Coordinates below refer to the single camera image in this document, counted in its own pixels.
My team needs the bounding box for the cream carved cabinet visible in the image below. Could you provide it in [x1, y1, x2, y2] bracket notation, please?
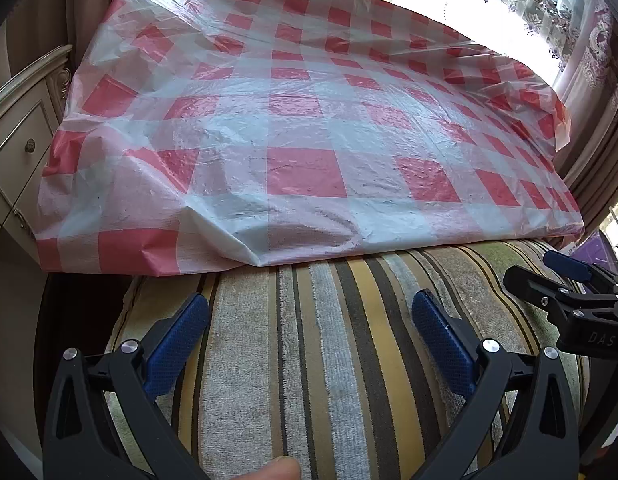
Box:
[0, 44, 74, 271]

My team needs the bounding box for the striped towel blanket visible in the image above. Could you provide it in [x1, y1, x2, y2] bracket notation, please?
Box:
[106, 237, 595, 480]

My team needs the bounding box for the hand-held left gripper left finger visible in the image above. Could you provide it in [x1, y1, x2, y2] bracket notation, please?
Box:
[43, 292, 210, 480]

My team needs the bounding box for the person's left hand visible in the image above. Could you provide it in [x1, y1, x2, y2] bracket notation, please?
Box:
[239, 456, 300, 480]

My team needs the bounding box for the purple cardboard box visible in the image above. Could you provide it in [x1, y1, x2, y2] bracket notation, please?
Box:
[564, 230, 618, 268]

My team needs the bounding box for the red white checked plastic tablecloth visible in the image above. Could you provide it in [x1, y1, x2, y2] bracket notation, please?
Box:
[36, 0, 585, 281]

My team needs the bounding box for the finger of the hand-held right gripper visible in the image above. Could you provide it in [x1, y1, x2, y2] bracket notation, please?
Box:
[543, 250, 618, 291]
[503, 265, 618, 323]

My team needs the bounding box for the patterned brown drape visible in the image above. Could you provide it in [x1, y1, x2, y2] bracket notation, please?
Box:
[9, 0, 165, 91]
[554, 0, 618, 241]

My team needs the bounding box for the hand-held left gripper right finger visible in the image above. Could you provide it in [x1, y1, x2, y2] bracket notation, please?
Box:
[411, 289, 580, 480]

